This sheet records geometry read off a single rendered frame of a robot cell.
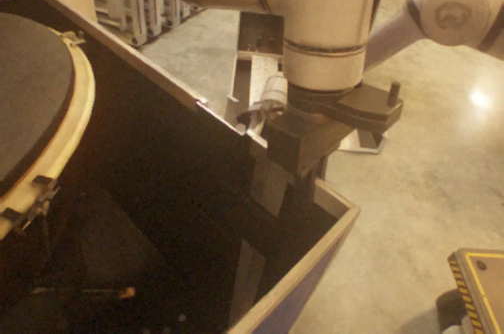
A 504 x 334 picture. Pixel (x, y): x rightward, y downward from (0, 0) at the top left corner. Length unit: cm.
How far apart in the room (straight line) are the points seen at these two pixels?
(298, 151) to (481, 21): 46
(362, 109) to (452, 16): 40
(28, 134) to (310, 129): 36
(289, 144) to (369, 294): 123
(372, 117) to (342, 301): 120
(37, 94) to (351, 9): 46
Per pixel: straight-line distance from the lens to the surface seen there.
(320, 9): 31
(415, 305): 161
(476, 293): 135
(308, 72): 33
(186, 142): 66
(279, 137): 36
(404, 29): 89
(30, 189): 46
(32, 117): 53
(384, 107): 34
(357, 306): 149
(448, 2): 70
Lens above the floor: 127
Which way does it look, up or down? 41 degrees down
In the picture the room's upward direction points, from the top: 9 degrees clockwise
